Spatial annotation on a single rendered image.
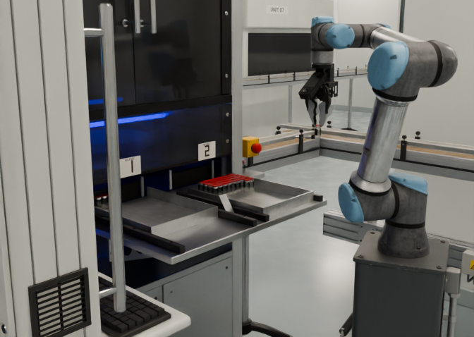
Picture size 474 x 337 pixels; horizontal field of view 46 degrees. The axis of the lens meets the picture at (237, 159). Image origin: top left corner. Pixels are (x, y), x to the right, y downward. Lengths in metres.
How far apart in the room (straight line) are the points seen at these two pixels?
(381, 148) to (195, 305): 0.99
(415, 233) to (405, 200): 0.11
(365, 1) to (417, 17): 7.71
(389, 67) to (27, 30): 0.84
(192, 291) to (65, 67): 1.30
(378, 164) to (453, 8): 1.67
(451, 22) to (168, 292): 1.96
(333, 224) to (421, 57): 1.56
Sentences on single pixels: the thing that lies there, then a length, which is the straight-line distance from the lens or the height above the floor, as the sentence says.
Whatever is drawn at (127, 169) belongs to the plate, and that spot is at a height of 1.01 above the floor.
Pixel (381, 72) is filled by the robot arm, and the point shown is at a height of 1.34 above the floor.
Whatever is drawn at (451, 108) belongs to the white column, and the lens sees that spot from 3.13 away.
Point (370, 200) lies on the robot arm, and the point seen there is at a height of 0.98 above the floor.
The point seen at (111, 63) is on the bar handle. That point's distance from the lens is 1.07.
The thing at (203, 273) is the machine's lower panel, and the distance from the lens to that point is 2.15.
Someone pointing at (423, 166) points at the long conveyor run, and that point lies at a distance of 2.55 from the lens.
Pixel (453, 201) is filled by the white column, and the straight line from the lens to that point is 3.21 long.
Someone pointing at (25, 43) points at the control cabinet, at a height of 1.41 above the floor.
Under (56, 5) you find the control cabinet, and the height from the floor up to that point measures 1.47.
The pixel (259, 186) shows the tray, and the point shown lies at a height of 0.89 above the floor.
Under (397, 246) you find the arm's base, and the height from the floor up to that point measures 0.82.
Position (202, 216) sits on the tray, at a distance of 1.69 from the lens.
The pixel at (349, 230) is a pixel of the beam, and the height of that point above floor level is 0.48.
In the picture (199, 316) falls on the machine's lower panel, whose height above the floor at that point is 0.39.
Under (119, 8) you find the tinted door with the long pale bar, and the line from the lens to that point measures 1.77.
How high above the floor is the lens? 1.43
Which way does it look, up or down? 12 degrees down
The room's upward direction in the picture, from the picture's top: straight up
